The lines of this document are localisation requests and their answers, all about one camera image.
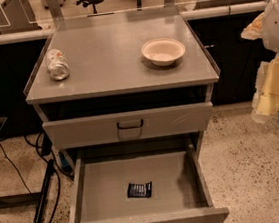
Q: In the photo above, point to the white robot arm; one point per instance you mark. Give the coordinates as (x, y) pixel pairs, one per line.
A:
(270, 24)

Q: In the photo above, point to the grey drawer cabinet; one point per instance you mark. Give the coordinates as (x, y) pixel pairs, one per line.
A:
(110, 75)

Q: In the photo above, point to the grey top drawer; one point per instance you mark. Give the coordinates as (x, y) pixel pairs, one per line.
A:
(116, 127)

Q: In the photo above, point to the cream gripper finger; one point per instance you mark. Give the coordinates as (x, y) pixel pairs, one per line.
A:
(265, 104)
(254, 30)

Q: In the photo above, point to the dark blue rxbar wrapper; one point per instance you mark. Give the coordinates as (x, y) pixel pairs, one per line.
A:
(139, 190)

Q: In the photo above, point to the grey open middle drawer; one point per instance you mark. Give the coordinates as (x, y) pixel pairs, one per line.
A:
(179, 193)

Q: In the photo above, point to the silver soda can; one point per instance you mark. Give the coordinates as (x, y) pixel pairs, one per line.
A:
(57, 65)

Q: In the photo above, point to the black table leg bar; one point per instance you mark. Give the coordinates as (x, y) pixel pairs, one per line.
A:
(40, 207)

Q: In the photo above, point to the white paper bowl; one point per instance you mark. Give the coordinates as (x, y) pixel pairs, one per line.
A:
(163, 52)

